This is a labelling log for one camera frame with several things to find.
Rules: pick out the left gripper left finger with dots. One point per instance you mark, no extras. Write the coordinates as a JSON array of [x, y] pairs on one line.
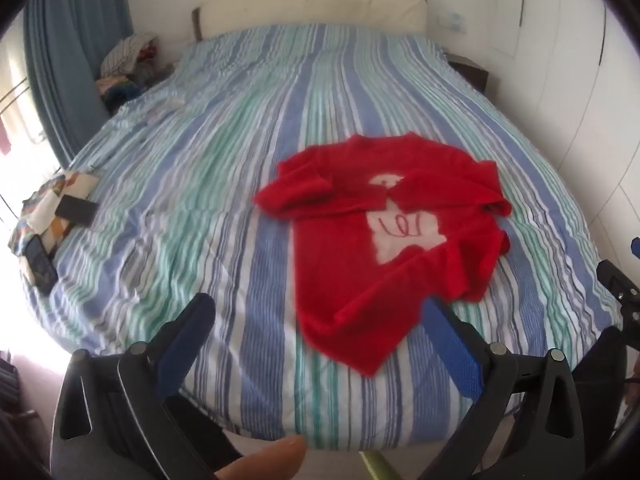
[[111, 420]]

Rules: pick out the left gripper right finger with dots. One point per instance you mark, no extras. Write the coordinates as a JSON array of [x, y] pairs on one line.
[[547, 438]]

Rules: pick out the red knit sweater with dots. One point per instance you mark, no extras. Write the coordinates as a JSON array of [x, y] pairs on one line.
[[380, 224]]

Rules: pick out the pile of clothes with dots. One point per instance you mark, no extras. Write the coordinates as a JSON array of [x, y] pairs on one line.
[[130, 69]]

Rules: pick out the left hand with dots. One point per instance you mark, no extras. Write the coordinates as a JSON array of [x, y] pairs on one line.
[[281, 460]]

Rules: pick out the black phone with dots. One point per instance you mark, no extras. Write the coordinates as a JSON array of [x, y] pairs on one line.
[[41, 266]]

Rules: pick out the black wallet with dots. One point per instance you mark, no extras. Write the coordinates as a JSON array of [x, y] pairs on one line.
[[77, 211]]

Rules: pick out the striped blue green bedspread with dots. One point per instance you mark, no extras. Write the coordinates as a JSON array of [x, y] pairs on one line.
[[179, 168]]

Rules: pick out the patterned colourful cloth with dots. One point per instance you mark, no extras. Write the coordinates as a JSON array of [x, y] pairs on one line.
[[38, 215]]

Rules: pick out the dark wooden nightstand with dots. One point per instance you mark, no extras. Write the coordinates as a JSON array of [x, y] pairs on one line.
[[473, 73]]

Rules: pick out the white wardrobe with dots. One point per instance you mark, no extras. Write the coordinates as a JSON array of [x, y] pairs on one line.
[[567, 75]]

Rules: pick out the blue curtain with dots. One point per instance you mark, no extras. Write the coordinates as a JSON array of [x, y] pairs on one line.
[[65, 44]]

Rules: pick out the cream padded headboard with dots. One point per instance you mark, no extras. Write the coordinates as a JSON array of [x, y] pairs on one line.
[[216, 17]]

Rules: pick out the wall socket panel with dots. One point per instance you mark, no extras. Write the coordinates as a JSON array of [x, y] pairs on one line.
[[452, 21]]

